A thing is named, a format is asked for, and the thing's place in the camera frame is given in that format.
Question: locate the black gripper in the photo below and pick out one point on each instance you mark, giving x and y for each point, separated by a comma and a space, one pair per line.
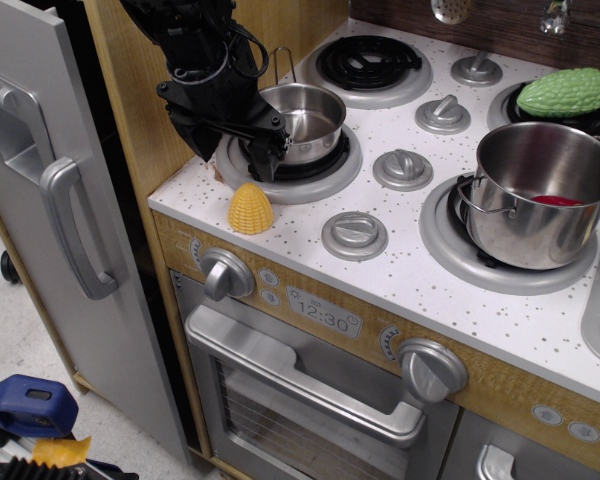
227, 103

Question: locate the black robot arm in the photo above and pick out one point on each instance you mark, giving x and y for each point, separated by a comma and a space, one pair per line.
198, 38

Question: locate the yellow toy corn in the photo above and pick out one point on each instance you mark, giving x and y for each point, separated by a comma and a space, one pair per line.
250, 211

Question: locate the front left stove burner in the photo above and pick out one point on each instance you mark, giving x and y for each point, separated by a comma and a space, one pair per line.
233, 168

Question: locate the stove burner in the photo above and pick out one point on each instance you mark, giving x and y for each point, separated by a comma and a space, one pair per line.
444, 234
233, 168
370, 72
504, 111

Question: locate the small steel pan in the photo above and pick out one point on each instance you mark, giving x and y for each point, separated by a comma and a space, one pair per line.
314, 115

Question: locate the back left stove burner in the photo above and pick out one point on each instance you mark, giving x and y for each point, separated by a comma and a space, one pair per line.
370, 72

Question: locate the front right stove burner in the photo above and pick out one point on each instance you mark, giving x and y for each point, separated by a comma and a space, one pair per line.
444, 234

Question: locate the back right stove burner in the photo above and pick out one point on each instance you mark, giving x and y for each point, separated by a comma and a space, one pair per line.
504, 111

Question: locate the left silver oven dial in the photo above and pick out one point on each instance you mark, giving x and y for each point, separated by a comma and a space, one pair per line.
225, 275

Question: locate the silver oven dial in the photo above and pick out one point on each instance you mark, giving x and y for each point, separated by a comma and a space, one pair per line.
225, 275
430, 371

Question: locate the silver stovetop knob front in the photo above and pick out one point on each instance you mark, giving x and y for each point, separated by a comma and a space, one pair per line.
354, 236

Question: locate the silver stovetop knob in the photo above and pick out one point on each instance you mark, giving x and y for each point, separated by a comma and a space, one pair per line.
477, 71
402, 170
443, 117
354, 236

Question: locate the toy clock display panel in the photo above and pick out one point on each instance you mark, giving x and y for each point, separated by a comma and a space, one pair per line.
321, 311

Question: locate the grey toy fridge door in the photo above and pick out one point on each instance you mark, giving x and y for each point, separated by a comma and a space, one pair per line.
44, 116

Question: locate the hanging slotted spoon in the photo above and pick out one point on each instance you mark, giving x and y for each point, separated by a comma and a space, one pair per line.
451, 12

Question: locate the silver stovetop knob back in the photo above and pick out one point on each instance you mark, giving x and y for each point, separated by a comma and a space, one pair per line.
477, 71

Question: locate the black caster wheel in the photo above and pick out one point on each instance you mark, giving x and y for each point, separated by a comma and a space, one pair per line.
8, 269

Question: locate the right silver oven dial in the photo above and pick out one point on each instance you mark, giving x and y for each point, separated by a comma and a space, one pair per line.
430, 371

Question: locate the large steel pot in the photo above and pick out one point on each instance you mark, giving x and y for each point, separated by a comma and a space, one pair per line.
517, 162

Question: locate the red toy in pot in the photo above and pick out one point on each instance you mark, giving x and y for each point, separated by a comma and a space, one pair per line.
558, 201

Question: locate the blue clamp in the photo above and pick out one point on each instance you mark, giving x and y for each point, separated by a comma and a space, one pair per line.
35, 407

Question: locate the green toy bitter gourd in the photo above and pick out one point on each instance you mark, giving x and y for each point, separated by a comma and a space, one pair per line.
562, 94

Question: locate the hanging silver utensil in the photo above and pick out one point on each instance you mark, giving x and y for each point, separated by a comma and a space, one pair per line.
556, 17

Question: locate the yellow tape piece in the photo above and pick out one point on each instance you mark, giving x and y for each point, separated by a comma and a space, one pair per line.
61, 452

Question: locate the lower right cabinet door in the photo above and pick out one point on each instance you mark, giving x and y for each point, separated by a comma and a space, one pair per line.
482, 449

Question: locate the silver fridge door handle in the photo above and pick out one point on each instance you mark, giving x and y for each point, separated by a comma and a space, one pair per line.
55, 186

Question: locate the oven door with handle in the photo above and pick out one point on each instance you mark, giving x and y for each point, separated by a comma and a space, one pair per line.
282, 404

